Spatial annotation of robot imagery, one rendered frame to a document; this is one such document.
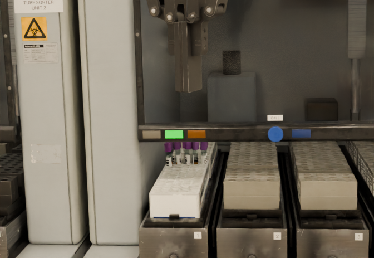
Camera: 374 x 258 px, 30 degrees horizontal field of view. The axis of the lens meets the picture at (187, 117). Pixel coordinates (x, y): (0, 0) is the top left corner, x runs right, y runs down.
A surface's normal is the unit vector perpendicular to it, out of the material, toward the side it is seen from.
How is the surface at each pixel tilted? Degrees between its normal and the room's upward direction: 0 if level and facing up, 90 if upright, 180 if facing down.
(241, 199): 90
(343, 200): 90
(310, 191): 90
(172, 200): 90
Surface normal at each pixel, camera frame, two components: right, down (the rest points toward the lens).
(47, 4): -0.10, 0.17
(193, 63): 0.88, 0.06
